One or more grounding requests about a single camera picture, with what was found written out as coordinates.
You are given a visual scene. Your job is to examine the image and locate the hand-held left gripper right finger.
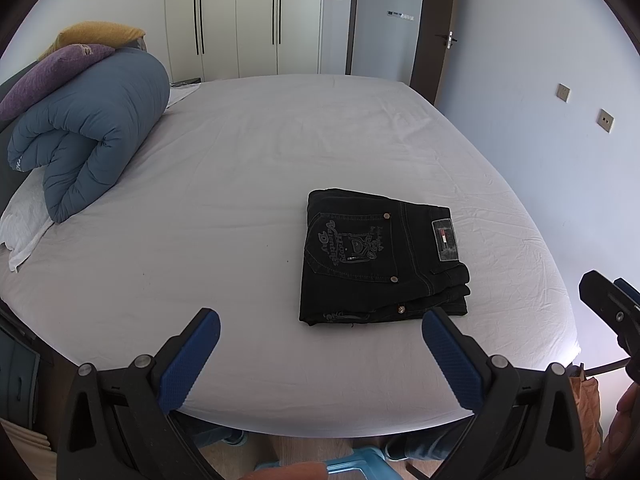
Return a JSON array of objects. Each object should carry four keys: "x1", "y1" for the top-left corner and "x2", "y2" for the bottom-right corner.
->
[{"x1": 421, "y1": 306, "x2": 586, "y2": 480}]

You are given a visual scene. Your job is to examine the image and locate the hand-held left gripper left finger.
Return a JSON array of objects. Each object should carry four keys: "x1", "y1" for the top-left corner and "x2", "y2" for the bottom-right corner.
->
[{"x1": 56, "y1": 307, "x2": 222, "y2": 480}]

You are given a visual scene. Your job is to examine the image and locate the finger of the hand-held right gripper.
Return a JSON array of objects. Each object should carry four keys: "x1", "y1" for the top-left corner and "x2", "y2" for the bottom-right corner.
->
[
  {"x1": 614, "y1": 277, "x2": 640, "y2": 311},
  {"x1": 579, "y1": 270, "x2": 640, "y2": 336}
]

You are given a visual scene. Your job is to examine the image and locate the black denim pants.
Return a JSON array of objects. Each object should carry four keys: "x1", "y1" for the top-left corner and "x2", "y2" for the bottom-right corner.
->
[{"x1": 298, "y1": 188, "x2": 472, "y2": 327}]

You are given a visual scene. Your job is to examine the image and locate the person's right hand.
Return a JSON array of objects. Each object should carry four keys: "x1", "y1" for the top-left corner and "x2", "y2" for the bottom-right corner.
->
[{"x1": 600, "y1": 382, "x2": 640, "y2": 466}]

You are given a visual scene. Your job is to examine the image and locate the dark metal rod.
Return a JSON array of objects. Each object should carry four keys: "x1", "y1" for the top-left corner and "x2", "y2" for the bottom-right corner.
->
[{"x1": 582, "y1": 357, "x2": 632, "y2": 377}]

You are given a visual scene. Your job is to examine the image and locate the orange bag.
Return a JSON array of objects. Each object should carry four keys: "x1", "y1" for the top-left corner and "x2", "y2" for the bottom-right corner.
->
[{"x1": 567, "y1": 362, "x2": 601, "y2": 463}]

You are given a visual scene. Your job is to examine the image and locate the blue plastic stool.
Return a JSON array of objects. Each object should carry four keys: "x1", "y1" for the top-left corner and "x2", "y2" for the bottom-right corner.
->
[{"x1": 325, "y1": 447, "x2": 401, "y2": 480}]

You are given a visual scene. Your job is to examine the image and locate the peach rounded object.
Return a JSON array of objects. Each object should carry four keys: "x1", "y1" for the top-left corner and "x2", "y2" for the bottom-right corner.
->
[{"x1": 252, "y1": 461, "x2": 328, "y2": 480}]

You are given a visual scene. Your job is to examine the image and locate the dark nightstand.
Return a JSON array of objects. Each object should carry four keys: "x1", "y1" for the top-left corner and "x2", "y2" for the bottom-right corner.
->
[{"x1": 0, "y1": 305, "x2": 41, "y2": 431}]

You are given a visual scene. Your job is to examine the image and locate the beige cloth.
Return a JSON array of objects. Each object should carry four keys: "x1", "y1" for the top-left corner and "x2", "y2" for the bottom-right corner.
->
[{"x1": 0, "y1": 417, "x2": 53, "y2": 453}]

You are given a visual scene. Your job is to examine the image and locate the bed with white sheet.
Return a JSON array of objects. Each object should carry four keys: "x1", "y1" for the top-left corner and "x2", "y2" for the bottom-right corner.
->
[{"x1": 0, "y1": 74, "x2": 582, "y2": 436}]

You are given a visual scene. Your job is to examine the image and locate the white crinkled towel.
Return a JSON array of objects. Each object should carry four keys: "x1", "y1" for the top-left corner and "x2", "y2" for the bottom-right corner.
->
[{"x1": 0, "y1": 187, "x2": 56, "y2": 273}]

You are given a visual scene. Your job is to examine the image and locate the blue rolled duvet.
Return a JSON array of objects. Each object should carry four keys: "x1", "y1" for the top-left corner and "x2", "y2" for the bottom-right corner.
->
[{"x1": 7, "y1": 49, "x2": 171, "y2": 224}]

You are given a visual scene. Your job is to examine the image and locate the white folded cloth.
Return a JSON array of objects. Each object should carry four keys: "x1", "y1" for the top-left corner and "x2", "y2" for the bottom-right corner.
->
[{"x1": 165, "y1": 82, "x2": 202, "y2": 109}]

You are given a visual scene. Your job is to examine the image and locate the purple pillow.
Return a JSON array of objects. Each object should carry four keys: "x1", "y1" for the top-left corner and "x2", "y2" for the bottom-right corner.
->
[{"x1": 0, "y1": 44, "x2": 117, "y2": 122}]

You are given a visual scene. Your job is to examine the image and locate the dark brown door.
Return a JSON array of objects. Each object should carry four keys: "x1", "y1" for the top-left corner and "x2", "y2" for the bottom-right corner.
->
[{"x1": 410, "y1": 0, "x2": 458, "y2": 106}]

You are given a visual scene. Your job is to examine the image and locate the yellow pillow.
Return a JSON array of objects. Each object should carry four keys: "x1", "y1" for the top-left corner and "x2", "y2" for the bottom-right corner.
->
[{"x1": 37, "y1": 21, "x2": 147, "y2": 61}]

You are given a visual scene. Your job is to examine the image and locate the white wardrobe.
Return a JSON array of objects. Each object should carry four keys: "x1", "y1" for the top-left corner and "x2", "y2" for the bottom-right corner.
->
[{"x1": 164, "y1": 0, "x2": 325, "y2": 83}]

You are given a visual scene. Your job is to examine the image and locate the dark brown door frame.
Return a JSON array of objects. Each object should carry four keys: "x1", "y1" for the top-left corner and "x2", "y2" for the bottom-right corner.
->
[{"x1": 345, "y1": 0, "x2": 362, "y2": 77}]

